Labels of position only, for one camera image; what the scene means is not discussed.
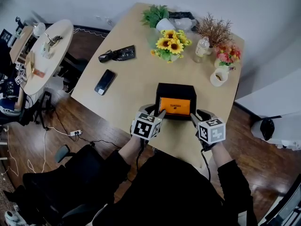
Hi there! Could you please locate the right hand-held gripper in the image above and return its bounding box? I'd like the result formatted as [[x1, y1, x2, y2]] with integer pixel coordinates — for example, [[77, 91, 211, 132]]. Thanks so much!
[[190, 109, 226, 152]]

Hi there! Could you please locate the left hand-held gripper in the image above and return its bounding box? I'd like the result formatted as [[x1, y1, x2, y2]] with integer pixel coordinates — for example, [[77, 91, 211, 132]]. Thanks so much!
[[130, 104, 167, 141]]

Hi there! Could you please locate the orange box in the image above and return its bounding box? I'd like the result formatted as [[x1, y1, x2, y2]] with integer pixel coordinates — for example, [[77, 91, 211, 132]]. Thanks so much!
[[159, 97, 191, 117]]

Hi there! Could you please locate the black box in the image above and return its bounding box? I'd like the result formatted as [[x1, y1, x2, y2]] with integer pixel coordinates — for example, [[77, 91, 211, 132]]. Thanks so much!
[[154, 82, 198, 121]]

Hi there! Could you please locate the person's right forearm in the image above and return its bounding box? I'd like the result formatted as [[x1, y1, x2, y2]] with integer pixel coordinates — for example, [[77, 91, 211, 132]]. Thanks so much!
[[210, 141, 234, 169]]

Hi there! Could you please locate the person's left forearm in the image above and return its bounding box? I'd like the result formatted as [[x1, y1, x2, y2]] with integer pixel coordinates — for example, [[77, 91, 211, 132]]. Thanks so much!
[[118, 135, 144, 166]]

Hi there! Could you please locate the white mug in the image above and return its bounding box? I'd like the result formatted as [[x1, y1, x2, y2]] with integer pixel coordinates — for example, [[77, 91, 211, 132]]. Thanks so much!
[[209, 67, 230, 88]]

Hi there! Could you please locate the black smartphone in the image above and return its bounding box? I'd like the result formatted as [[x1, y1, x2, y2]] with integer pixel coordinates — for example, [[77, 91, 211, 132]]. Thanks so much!
[[94, 69, 117, 96]]

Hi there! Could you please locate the bin with black bag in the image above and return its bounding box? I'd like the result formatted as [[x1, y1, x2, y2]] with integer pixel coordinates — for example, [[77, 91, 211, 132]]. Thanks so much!
[[250, 117, 276, 141]]

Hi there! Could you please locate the crumpled black plastic bag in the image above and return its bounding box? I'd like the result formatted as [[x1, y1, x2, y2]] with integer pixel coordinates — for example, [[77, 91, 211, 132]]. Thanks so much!
[[98, 44, 137, 64]]

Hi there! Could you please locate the pink flower bouquet in pot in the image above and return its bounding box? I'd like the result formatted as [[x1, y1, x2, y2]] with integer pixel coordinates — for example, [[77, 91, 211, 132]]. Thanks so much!
[[214, 44, 242, 72]]

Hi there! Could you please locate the sunflower bouquet in pot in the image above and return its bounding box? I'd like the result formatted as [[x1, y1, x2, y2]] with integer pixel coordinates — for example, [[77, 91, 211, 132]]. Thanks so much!
[[150, 29, 192, 64]]

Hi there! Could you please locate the clear plastic bottle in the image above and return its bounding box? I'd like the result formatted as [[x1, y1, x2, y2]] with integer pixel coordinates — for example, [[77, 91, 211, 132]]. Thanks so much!
[[193, 36, 211, 64]]

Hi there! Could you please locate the person's black clothing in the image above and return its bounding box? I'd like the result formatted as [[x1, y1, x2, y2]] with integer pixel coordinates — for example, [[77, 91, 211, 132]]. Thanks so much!
[[92, 149, 259, 226]]

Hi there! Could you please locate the dried brown plant in vase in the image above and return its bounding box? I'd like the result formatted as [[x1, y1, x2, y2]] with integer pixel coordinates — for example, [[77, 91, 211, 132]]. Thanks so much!
[[195, 12, 234, 55]]

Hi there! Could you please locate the white cabinet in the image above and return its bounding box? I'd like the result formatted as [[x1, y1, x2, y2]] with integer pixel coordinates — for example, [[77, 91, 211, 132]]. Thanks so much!
[[274, 114, 301, 151]]

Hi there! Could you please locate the black bag with clear wrap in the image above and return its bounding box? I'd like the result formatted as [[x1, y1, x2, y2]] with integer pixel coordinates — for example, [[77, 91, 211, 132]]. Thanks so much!
[[167, 11, 201, 32]]

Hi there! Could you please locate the green plant in white pot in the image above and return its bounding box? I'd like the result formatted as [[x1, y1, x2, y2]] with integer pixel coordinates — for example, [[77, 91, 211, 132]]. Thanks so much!
[[140, 4, 176, 32]]

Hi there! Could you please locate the black mesh office chair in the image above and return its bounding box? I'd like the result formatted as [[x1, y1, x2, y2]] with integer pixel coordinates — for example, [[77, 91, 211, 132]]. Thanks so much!
[[2, 144, 129, 226]]

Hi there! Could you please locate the black swivel chair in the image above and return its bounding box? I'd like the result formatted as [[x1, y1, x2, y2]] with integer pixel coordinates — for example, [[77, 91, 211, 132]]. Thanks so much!
[[0, 90, 56, 131]]

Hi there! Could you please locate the round wooden table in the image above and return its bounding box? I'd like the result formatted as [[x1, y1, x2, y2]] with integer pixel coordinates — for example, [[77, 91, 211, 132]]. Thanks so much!
[[23, 19, 74, 97]]

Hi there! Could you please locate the small orange packet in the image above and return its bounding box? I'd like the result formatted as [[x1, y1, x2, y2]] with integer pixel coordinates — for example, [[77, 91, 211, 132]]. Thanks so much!
[[32, 68, 46, 78]]

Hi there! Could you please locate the metal ornament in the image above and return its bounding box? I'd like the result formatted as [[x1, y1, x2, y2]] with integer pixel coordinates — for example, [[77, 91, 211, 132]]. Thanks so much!
[[44, 32, 64, 48]]

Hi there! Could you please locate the dark monitor screen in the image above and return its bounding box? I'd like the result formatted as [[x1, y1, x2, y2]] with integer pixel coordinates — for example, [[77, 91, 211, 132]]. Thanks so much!
[[262, 173, 301, 226]]

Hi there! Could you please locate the small white cup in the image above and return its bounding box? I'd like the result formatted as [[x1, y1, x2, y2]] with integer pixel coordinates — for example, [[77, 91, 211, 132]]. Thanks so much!
[[40, 41, 52, 57]]

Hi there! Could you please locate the open wooden box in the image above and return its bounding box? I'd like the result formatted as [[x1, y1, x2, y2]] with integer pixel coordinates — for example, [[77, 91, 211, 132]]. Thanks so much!
[[25, 50, 36, 80]]

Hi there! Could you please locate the white round lamp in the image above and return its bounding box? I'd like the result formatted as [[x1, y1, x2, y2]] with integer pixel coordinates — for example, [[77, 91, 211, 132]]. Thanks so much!
[[32, 22, 47, 37]]

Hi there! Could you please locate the small wooden desk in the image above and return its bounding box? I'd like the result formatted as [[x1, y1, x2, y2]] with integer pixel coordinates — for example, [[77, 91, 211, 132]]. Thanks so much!
[[9, 25, 34, 64]]

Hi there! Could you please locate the white metal rack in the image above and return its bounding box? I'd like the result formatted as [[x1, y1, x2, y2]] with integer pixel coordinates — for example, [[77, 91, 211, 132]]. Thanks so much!
[[0, 125, 9, 161]]

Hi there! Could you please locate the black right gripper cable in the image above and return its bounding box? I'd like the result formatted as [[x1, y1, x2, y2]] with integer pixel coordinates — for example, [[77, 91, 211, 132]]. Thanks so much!
[[200, 148, 212, 183]]

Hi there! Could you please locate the black floor cable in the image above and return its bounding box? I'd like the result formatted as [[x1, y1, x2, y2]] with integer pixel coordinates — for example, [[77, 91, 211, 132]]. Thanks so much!
[[77, 135, 123, 151]]

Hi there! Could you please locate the white floor cable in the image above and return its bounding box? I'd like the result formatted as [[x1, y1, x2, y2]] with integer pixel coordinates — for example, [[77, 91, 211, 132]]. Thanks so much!
[[26, 125, 71, 174]]

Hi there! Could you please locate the black picture frame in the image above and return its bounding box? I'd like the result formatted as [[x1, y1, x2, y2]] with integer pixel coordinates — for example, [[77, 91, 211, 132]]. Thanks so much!
[[0, 28, 13, 42]]

